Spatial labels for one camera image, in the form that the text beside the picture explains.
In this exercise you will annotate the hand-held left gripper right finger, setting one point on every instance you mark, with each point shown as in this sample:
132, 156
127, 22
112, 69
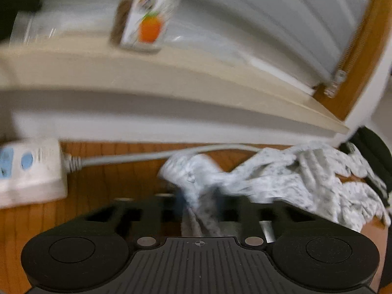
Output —
251, 214

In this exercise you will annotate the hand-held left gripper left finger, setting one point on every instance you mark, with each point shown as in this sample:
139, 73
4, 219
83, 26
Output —
147, 214

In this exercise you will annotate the white patterned garment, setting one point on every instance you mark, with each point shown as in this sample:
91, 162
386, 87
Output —
275, 177

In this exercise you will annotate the white power strip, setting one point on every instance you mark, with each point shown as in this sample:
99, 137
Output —
30, 171

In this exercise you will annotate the beige window sill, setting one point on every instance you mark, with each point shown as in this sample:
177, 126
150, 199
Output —
153, 73

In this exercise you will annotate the glass jar with orange label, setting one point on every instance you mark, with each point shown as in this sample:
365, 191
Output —
144, 18

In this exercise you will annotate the grey window blind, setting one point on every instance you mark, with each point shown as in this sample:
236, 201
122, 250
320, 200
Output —
245, 12

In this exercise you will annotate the wooden window frame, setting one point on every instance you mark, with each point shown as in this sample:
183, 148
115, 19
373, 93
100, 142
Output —
364, 55

